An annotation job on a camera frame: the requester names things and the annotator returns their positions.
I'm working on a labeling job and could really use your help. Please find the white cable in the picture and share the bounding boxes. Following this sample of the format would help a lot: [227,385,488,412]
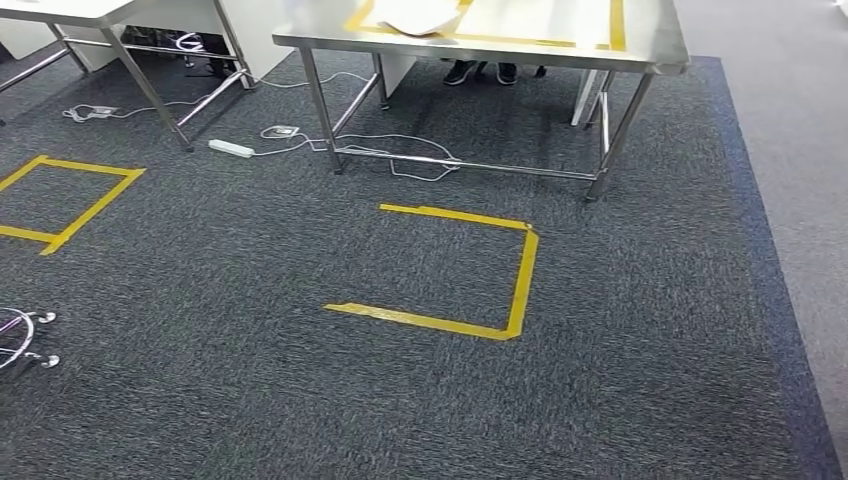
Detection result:
[61,69,372,125]
[253,131,463,183]

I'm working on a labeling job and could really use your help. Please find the chrome stool base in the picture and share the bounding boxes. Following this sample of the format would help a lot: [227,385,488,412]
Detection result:
[0,306,61,379]

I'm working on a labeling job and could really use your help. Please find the white plastic car part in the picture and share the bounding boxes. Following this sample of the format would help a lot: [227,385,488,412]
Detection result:
[374,0,463,38]

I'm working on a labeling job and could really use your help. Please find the yellow floor tape square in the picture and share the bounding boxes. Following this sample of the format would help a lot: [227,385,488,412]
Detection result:
[0,154,147,257]

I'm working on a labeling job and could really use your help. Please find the steel workbench table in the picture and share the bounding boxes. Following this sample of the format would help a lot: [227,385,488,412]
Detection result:
[0,0,256,154]
[271,0,690,203]

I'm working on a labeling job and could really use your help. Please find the white power strip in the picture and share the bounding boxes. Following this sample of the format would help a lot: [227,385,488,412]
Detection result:
[208,139,255,160]

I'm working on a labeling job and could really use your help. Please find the person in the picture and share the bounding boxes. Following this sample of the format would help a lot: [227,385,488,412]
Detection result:
[442,59,548,87]

